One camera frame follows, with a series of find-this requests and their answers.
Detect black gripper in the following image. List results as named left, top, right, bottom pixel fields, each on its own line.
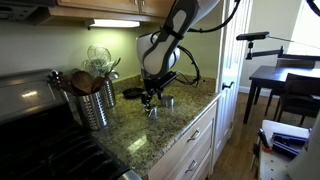
left=140, top=78, right=165, bottom=114

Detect small steel measuring cup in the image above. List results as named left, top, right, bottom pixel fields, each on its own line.
left=144, top=103, right=156, bottom=115

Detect medium steel measuring cup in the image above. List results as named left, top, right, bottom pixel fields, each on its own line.
left=145, top=107, right=159, bottom=120

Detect large steel measuring cup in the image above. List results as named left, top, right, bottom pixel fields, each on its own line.
left=160, top=95, right=175, bottom=108

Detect black cast iron skillet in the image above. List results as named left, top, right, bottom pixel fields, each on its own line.
left=121, top=86, right=145, bottom=100

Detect perforated steel utensil holder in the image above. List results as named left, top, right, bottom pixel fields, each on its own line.
left=99, top=78, right=117, bottom=109
left=76, top=91, right=110, bottom=131

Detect steel ladle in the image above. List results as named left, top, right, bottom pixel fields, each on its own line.
left=107, top=70, right=121, bottom=81

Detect narrow wooden spoon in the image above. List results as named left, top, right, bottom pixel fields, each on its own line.
left=91, top=75, right=107, bottom=94

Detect light wooden lower cabinet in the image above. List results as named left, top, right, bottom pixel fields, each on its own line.
left=144, top=94, right=221, bottom=180

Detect round wooden spoon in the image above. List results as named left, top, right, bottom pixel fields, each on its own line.
left=70, top=70, right=95, bottom=97

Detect white door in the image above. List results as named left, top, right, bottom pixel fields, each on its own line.
left=212, top=0, right=255, bottom=168

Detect under-cabinet light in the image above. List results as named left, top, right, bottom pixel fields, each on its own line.
left=89, top=18, right=141, bottom=29

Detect notched wooden spatula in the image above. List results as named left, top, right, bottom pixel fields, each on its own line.
left=46, top=69, right=75, bottom=97

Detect wooden upper cabinets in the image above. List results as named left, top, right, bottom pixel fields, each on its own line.
left=32, top=0, right=178, bottom=27

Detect stainless steel gas stove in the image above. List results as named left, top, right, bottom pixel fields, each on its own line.
left=0, top=68, right=143, bottom=180

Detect dark wooden dining table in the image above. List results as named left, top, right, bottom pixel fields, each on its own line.
left=242, top=64, right=320, bottom=125

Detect black and red clamps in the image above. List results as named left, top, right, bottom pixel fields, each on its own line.
left=251, top=127, right=308, bottom=160

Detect white perforated robot cart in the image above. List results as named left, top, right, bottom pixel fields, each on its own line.
left=257, top=119, right=312, bottom=180

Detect dark wooden chair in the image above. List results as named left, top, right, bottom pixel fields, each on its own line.
left=264, top=57, right=317, bottom=117
left=272, top=72, right=320, bottom=127

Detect dark range hood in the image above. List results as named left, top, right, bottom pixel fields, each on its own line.
left=0, top=0, right=56, bottom=23

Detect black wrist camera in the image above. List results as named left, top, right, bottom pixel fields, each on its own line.
left=156, top=70, right=180, bottom=89

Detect metal drawer handle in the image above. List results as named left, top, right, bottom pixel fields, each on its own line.
left=184, top=158, right=199, bottom=175
left=186, top=128, right=201, bottom=143

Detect black cable bundle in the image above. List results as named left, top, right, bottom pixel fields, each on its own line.
left=149, top=0, right=320, bottom=88

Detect wire skimmer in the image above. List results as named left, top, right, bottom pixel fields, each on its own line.
left=81, top=58, right=108, bottom=78

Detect round wire mesh strainer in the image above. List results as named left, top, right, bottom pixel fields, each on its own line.
left=86, top=44, right=113, bottom=65

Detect dark door handle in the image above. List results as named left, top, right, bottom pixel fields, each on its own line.
left=221, top=81, right=236, bottom=91

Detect black bar camera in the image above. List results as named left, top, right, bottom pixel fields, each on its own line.
left=235, top=31, right=271, bottom=42

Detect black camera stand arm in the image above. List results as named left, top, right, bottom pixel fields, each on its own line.
left=245, top=40, right=320, bottom=62

